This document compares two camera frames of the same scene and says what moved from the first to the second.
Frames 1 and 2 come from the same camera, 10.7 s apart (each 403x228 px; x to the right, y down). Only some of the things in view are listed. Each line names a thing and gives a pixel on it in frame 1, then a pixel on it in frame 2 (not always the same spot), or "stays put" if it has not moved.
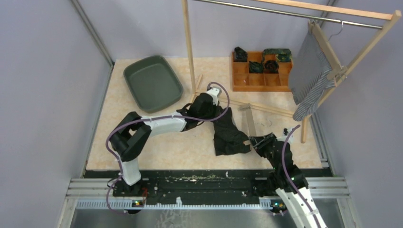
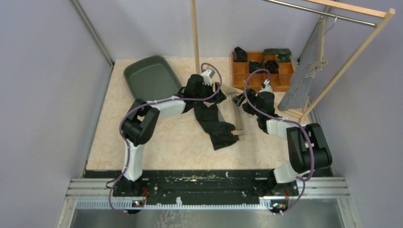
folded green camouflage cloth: [282, 54] stays put
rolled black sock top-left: [240, 55] stays put
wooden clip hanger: [250, 122] → [239, 117]
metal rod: [292, 14] → [321, 14]
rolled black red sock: [271, 67] stays put
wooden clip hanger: [338, 70] → [322, 32]
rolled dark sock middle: [255, 68] stays put
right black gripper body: [264, 148] → [252, 106]
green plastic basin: [153, 83] stays put
